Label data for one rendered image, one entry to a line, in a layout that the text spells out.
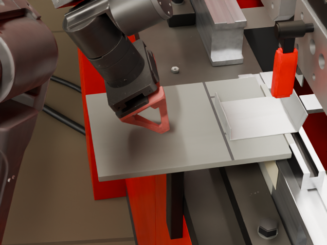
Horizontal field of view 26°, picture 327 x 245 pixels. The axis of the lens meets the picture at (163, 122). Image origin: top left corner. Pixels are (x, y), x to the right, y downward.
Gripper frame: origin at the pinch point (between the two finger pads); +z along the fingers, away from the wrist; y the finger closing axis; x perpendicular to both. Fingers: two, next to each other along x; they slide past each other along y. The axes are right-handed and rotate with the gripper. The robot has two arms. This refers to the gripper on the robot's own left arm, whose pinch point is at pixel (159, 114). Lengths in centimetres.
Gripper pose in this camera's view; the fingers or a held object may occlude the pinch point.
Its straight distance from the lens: 97.8
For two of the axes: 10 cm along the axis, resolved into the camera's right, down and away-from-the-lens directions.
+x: -8.6, 4.6, 2.0
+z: 4.8, 6.2, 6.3
